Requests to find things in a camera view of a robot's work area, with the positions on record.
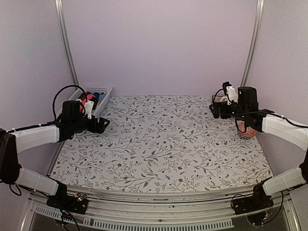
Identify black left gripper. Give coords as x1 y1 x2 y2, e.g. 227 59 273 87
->
72 115 110 133

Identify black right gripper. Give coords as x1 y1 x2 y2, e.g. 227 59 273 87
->
210 101 248 121

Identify pink towel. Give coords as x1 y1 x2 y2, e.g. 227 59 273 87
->
82 94 98 105

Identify cream ceramic mug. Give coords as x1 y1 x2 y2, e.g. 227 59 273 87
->
216 96 228 103

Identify light blue rolled towel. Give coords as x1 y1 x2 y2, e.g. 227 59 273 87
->
98 92 106 103

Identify white plastic basket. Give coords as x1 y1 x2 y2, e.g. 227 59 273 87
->
68 87 113 117

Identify floral tablecloth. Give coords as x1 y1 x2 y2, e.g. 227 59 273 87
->
51 96 272 193

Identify right robot arm white sleeve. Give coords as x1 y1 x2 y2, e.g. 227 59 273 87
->
237 86 308 215

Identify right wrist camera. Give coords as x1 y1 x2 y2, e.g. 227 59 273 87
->
222 82 238 105

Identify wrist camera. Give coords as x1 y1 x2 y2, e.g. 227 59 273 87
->
84 101 98 119
222 82 238 105

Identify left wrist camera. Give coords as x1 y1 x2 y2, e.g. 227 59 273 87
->
84 101 98 119

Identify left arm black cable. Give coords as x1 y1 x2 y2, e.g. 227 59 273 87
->
51 85 87 121

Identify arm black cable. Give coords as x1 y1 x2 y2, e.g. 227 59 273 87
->
51 85 87 121
211 88 308 128

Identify right aluminium frame post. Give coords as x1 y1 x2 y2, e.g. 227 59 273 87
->
240 0 265 87

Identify aluminium frame post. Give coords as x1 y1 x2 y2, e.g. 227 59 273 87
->
240 0 265 87
54 0 79 85

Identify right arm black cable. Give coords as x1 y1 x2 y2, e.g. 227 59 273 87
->
211 88 308 128

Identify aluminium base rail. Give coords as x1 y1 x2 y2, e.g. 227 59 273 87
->
21 186 303 231

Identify left aluminium frame post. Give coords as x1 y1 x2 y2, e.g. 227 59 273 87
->
54 0 79 85

